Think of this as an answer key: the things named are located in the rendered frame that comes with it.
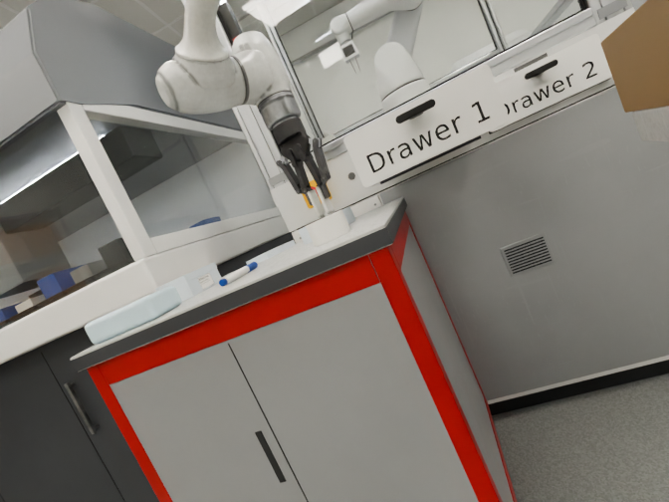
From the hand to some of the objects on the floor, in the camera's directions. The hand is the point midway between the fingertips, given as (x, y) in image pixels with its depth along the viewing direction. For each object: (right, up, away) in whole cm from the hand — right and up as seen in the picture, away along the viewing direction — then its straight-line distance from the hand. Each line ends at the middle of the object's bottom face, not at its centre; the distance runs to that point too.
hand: (321, 201), depth 89 cm
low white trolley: (+20, -83, +3) cm, 85 cm away
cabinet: (+78, -50, +65) cm, 113 cm away
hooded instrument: (-81, -118, +104) cm, 177 cm away
